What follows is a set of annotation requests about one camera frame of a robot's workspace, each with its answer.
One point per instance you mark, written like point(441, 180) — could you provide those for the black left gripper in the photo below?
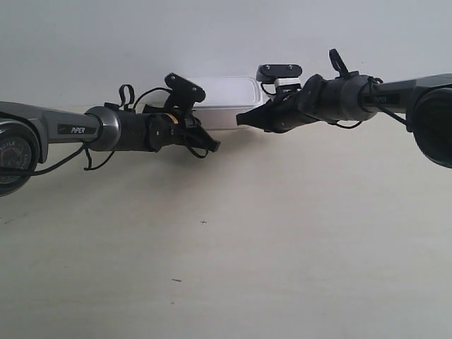
point(186, 131)

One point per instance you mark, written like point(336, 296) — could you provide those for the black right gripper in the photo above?
point(279, 115)

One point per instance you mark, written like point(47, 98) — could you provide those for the white lidded plastic container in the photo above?
point(226, 97)

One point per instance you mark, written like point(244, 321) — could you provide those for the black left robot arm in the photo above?
point(28, 130)

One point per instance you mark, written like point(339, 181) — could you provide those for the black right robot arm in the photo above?
point(422, 105)

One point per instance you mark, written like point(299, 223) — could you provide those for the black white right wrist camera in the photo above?
point(277, 79)

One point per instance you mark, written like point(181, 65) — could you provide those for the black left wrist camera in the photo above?
point(183, 94)

